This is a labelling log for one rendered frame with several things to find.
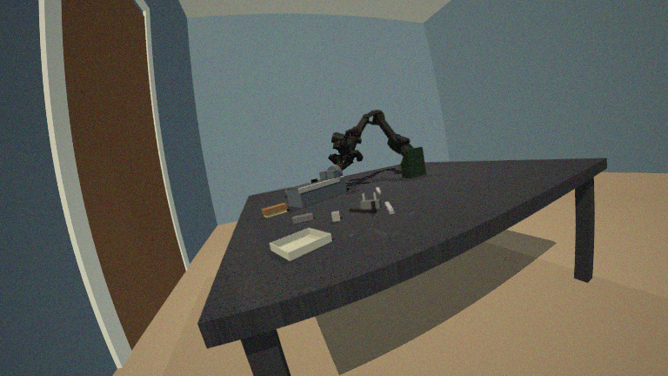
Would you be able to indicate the tan rectangular block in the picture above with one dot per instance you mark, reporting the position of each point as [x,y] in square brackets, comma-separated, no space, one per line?
[275,210]

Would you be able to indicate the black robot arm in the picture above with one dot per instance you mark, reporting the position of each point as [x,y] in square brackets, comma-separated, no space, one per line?
[353,136]

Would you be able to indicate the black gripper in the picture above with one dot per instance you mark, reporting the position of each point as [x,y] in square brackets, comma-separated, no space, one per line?
[346,158]

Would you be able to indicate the cream open tray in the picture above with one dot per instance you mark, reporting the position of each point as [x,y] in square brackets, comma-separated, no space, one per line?
[299,243]

